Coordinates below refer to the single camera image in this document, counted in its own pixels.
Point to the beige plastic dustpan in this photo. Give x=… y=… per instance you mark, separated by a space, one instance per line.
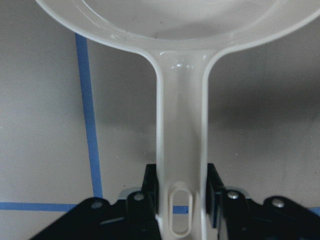
x=182 y=39

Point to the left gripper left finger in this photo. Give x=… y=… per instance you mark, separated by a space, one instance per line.
x=132 y=217

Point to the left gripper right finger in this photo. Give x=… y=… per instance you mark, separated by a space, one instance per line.
x=237 y=217

